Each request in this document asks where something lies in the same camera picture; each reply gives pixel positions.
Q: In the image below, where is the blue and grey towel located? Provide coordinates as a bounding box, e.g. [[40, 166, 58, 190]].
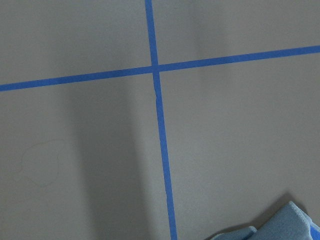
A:
[[212, 201, 320, 240]]

